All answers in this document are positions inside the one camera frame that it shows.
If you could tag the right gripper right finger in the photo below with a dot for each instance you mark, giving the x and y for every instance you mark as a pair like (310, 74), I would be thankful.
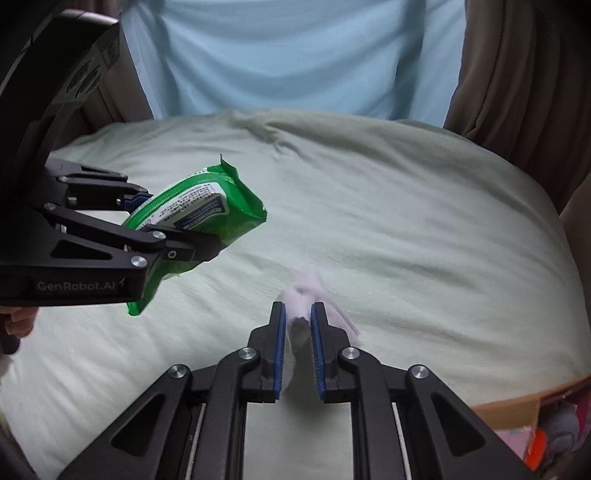
(406, 424)

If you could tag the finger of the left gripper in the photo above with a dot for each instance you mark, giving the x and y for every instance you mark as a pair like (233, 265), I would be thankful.
(76, 186)
(85, 246)

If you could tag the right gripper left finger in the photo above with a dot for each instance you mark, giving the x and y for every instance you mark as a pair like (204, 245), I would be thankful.
(190, 424)

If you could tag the green wet wipes pack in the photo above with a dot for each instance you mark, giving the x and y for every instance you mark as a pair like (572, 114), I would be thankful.
(213, 200)

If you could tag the light purple cloth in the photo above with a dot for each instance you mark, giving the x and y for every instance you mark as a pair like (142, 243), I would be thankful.
(306, 290)

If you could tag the person's left hand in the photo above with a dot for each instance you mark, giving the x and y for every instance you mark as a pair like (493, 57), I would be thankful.
(18, 321)

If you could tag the pink folded cloth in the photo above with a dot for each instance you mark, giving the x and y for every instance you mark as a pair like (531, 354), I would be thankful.
(517, 439)

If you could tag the cardboard box with pink lining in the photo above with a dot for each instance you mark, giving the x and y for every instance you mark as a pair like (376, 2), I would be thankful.
(531, 409)

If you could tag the grey rolled sock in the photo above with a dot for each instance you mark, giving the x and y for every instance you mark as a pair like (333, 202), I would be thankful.
(562, 431)

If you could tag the pale green bed sheet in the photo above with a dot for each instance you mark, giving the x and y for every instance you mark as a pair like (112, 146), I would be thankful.
(440, 252)

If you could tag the light blue sheer curtain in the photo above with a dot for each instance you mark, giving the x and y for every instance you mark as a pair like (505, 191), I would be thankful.
(383, 59)

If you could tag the brown curtain right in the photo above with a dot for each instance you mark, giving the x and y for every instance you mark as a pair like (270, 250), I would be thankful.
(524, 89)

